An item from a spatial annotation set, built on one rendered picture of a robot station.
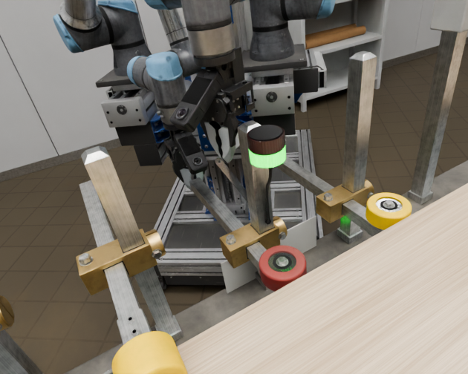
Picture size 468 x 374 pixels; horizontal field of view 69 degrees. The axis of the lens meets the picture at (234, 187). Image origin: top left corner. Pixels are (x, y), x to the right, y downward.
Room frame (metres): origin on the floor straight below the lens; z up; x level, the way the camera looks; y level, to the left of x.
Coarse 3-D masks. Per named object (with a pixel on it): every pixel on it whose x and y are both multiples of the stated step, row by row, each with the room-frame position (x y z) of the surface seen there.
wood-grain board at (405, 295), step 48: (384, 240) 0.41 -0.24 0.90; (432, 240) 0.40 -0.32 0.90; (288, 288) 0.35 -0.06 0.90; (336, 288) 0.33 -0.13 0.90; (384, 288) 0.32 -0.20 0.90; (432, 288) 0.31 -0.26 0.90; (240, 336) 0.28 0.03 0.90; (288, 336) 0.27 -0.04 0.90; (336, 336) 0.26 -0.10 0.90; (384, 336) 0.25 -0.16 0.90; (432, 336) 0.24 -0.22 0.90
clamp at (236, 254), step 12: (276, 216) 0.56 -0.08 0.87; (240, 228) 0.54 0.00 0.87; (252, 228) 0.54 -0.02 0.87; (276, 228) 0.52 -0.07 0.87; (240, 240) 0.50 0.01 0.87; (252, 240) 0.50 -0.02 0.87; (264, 240) 0.51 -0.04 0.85; (276, 240) 0.52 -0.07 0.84; (228, 252) 0.49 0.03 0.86; (240, 252) 0.49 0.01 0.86; (240, 264) 0.49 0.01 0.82
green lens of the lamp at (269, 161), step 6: (282, 150) 0.47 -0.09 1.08; (252, 156) 0.48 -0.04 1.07; (258, 156) 0.47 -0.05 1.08; (264, 156) 0.46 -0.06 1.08; (270, 156) 0.46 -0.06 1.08; (276, 156) 0.47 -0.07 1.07; (282, 156) 0.47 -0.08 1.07; (252, 162) 0.48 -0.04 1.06; (258, 162) 0.47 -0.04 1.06; (264, 162) 0.46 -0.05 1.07; (270, 162) 0.46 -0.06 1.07; (276, 162) 0.47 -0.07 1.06; (282, 162) 0.47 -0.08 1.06
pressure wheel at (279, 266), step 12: (264, 252) 0.43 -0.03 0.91; (276, 252) 0.42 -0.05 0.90; (288, 252) 0.42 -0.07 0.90; (300, 252) 0.41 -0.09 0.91; (264, 264) 0.40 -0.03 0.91; (276, 264) 0.40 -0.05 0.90; (288, 264) 0.39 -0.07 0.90; (300, 264) 0.39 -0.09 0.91; (264, 276) 0.38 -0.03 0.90; (276, 276) 0.37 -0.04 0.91; (288, 276) 0.37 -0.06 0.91; (300, 276) 0.37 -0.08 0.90; (276, 288) 0.36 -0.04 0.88
